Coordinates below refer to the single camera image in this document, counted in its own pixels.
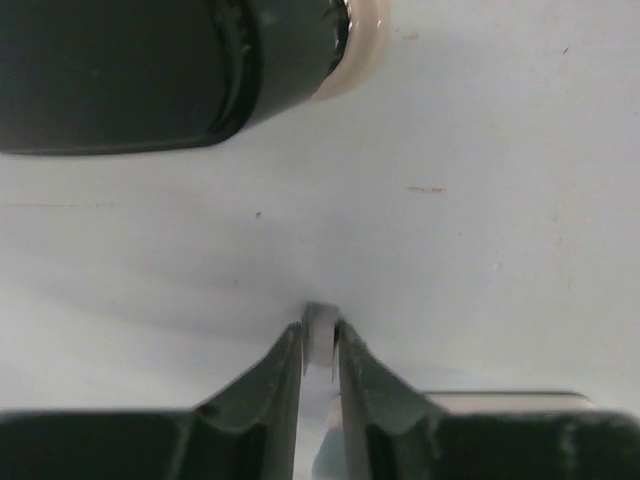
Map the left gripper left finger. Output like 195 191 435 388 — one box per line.
1 324 303 479

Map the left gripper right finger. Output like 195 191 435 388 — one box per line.
337 322 639 479

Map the beige black stapler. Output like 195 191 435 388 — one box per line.
1 0 390 156

